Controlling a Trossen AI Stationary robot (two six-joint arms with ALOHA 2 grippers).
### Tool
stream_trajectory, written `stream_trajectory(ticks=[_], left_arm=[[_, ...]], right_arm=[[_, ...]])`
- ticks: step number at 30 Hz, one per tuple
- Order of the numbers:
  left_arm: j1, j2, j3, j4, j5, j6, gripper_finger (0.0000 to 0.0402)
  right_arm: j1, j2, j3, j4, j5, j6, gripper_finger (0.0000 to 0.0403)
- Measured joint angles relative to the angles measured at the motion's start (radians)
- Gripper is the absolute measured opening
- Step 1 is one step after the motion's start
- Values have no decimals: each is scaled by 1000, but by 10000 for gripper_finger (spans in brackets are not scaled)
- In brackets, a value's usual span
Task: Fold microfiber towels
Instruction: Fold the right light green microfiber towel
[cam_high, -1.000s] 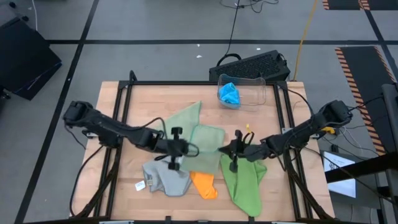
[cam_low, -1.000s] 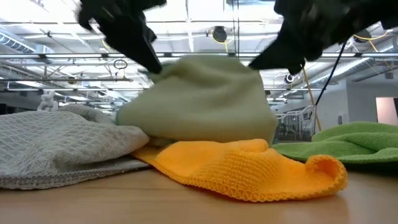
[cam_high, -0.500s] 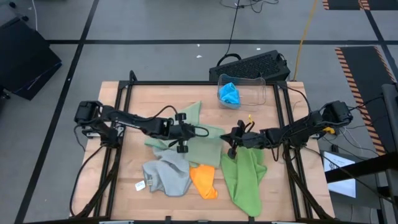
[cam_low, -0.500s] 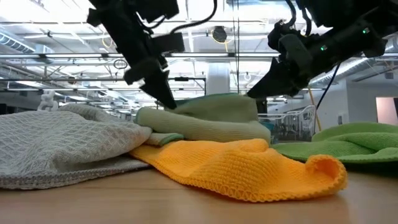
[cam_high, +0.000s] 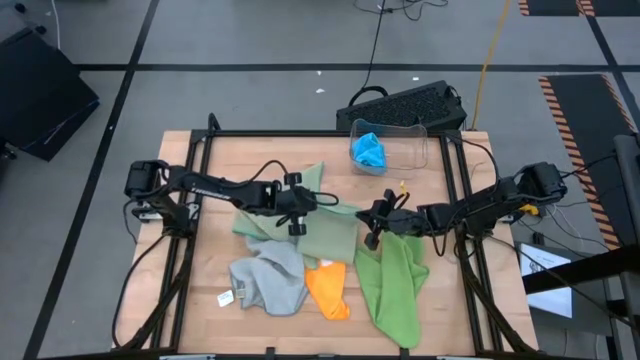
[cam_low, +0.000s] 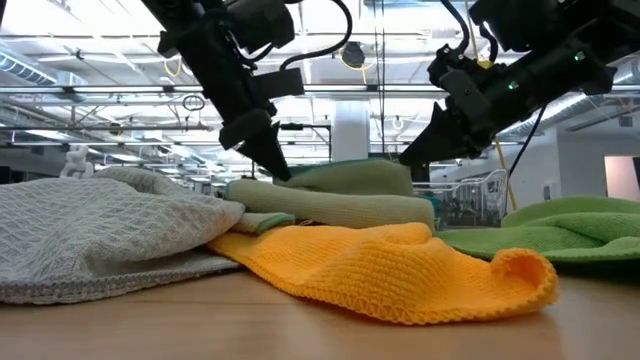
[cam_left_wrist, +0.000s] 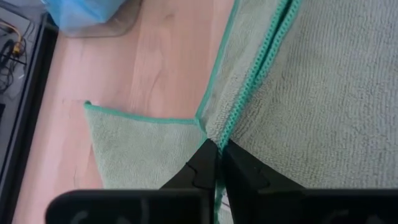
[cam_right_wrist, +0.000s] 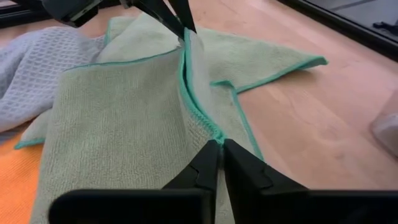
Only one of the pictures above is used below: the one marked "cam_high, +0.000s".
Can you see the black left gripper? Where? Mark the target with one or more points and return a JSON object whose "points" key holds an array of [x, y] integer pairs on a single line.
{"points": [[277, 199]]}

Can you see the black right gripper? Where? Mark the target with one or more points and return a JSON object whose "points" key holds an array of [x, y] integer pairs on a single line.
{"points": [[405, 222]]}

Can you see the sage green microfiber towel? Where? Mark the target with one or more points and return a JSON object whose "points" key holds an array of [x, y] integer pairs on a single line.
{"points": [[255, 225]]}

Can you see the blue microfiber towel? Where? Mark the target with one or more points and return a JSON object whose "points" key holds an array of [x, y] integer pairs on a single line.
{"points": [[369, 152]]}

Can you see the grey microfiber towel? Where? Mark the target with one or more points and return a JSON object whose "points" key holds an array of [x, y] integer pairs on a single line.
{"points": [[270, 280]]}

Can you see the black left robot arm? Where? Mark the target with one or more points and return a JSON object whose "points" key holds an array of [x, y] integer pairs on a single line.
{"points": [[200, 187]]}

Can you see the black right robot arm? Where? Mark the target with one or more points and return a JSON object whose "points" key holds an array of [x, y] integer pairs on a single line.
{"points": [[480, 207]]}

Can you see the bright green microfiber towel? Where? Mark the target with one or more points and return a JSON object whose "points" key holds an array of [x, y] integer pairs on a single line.
{"points": [[395, 300]]}

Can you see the orange microfiber towel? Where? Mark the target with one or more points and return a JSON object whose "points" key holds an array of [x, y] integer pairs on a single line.
{"points": [[327, 295]]}

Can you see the clear plastic bin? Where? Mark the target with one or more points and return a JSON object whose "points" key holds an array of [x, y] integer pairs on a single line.
{"points": [[407, 145]]}

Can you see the black perforated box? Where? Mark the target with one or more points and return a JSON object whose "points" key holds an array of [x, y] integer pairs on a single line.
{"points": [[400, 107]]}

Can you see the small white tag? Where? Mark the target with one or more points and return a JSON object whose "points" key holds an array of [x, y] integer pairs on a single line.
{"points": [[225, 298]]}

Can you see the yellow connector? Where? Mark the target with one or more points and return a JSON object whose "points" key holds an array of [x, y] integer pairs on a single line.
{"points": [[530, 210]]}

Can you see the black bar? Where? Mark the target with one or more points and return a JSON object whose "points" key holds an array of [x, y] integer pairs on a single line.
{"points": [[575, 272]]}

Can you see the black hazard-striped floor mat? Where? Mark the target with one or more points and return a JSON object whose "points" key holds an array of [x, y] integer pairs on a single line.
{"points": [[550, 6], [590, 140]]}

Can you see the black case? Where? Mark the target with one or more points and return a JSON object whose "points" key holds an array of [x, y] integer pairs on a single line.
{"points": [[40, 100]]}

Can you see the black metal table frame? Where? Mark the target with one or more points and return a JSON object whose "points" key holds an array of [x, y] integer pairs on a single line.
{"points": [[300, 133]]}

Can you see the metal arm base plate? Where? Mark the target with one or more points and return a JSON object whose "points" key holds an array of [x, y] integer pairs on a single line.
{"points": [[142, 214]]}

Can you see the black post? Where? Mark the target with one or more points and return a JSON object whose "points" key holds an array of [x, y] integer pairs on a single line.
{"points": [[629, 200]]}

